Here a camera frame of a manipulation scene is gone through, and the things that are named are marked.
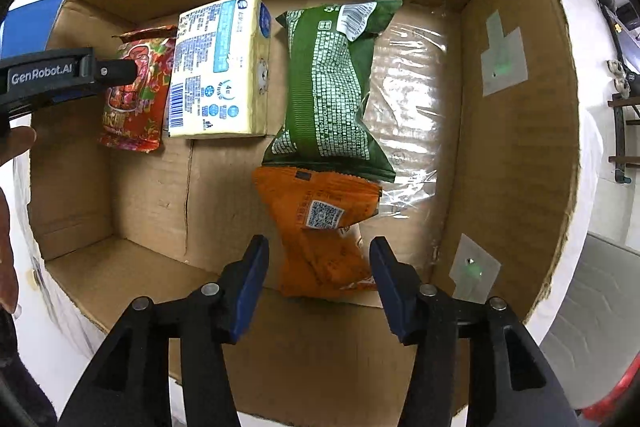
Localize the orange snack packet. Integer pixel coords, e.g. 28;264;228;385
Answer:
251;165;384;299

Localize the yellow tissue pack blue label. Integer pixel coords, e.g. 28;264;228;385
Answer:
166;0;274;139

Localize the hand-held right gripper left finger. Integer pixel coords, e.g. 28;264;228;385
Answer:
59;234;271;427

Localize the red object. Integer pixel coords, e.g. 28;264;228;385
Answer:
582;369;640;423

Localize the grey quilted cushion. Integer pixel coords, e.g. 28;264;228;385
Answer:
542;232;640;411

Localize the green snack packet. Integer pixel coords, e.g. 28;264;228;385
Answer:
263;0;404;182

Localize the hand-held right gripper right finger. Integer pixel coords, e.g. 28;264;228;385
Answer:
369;236;581;427

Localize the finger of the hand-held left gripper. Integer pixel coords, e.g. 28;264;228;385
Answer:
92;58;137;84

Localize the black metal stand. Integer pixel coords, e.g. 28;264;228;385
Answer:
599;2;640;184

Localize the red patterned snack packet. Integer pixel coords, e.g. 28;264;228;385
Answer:
97;25;179;155

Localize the person's left forearm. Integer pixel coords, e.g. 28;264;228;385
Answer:
0;187;19;314

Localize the blue chair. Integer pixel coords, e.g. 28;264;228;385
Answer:
0;0;76;60

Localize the person's left hand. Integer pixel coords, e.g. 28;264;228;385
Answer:
0;127;37;168

